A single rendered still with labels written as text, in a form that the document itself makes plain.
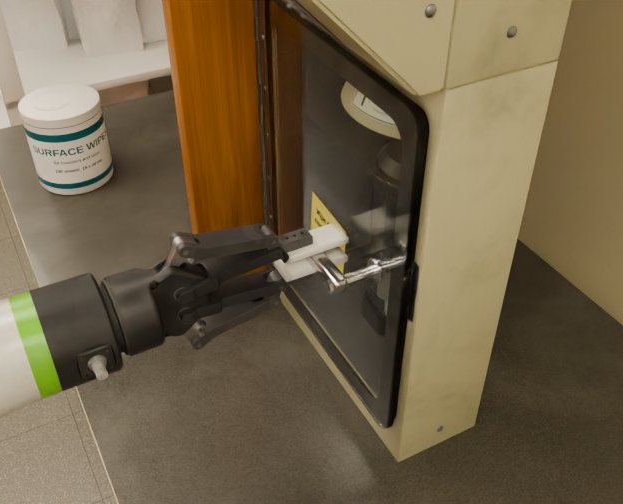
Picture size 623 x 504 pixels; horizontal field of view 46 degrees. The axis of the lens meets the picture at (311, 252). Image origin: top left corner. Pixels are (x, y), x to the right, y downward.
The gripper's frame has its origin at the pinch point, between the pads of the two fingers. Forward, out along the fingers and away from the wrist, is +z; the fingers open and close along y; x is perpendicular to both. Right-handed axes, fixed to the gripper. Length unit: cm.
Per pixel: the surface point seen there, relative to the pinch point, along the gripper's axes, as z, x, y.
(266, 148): 4.5, 19.9, 0.1
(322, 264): -0.4, -3.1, 0.8
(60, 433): -30, 92, -119
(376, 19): -0.8, -10.9, 27.7
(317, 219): 4.3, 6.7, -1.8
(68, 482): -31, 76, -120
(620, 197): 48.7, 2.3, -10.7
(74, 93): -9, 68, -11
